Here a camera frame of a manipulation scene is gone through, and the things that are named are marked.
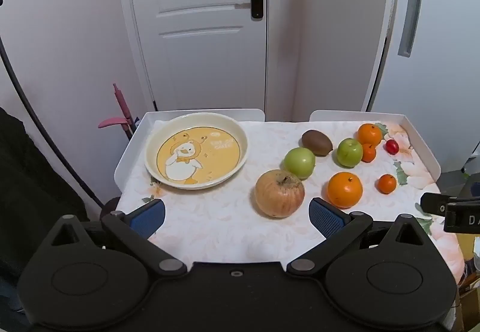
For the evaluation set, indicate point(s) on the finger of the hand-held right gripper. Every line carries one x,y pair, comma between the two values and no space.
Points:
431,202

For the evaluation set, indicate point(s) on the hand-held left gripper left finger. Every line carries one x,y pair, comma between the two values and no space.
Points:
150,218

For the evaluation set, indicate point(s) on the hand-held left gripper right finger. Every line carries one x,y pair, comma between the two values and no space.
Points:
328,218

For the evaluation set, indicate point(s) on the large orange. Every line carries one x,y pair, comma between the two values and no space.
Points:
345,190

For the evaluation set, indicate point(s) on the small tangerine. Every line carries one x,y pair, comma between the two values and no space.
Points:
369,154
387,184

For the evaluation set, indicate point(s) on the large red yellow apple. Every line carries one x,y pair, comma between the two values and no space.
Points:
279,193

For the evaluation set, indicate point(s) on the green apple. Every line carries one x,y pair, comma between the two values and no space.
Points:
299,163
349,152

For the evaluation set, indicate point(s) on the red cherry tomato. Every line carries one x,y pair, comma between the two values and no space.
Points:
392,146

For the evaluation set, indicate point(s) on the duck printed cream plate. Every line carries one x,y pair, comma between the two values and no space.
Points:
198,155

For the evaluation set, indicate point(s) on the floral table cloth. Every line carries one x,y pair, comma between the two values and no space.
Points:
225,219

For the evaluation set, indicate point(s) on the brown kiwi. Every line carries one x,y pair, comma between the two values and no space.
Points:
317,142

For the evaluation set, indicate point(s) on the cardboard box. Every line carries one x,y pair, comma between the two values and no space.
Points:
470,307

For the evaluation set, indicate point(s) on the medium orange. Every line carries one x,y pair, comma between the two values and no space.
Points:
369,134

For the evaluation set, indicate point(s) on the dark cloth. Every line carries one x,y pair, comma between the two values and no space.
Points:
30,185

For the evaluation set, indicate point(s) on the white sliding door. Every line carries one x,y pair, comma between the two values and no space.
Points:
442,73

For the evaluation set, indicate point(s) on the curved dark tube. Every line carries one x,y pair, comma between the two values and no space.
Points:
33,110

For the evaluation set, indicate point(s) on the white panel door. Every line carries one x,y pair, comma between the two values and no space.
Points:
202,66

